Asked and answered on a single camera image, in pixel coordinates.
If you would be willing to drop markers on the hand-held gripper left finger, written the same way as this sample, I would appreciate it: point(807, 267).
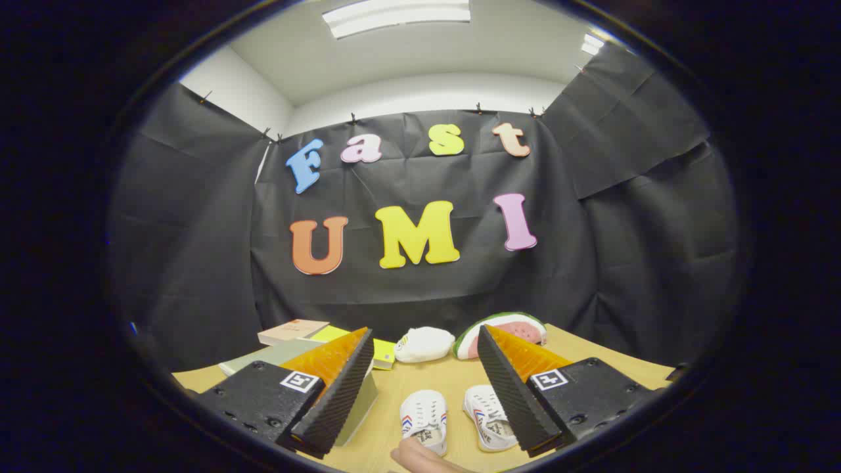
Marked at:
point(341, 401)

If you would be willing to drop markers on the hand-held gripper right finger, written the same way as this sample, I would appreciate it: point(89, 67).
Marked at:
point(516, 401)

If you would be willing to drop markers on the white canvas shoe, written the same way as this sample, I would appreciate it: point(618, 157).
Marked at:
point(486, 410)
point(424, 410)

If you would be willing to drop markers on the cream fabric storage box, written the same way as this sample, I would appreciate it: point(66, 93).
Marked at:
point(276, 355)

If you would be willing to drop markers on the yellow book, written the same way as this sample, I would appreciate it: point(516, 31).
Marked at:
point(384, 351)

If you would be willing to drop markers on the watermelon slice plush toy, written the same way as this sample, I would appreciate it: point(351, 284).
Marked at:
point(512, 323)

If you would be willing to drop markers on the beige book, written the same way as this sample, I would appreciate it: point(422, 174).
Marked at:
point(292, 330)

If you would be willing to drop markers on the white plush toy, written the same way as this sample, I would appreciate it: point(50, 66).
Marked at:
point(424, 345)

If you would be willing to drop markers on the small ceiling light panel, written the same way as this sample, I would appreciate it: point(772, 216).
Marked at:
point(592, 44)

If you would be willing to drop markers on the long ceiling light panel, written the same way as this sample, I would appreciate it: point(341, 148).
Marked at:
point(394, 14)

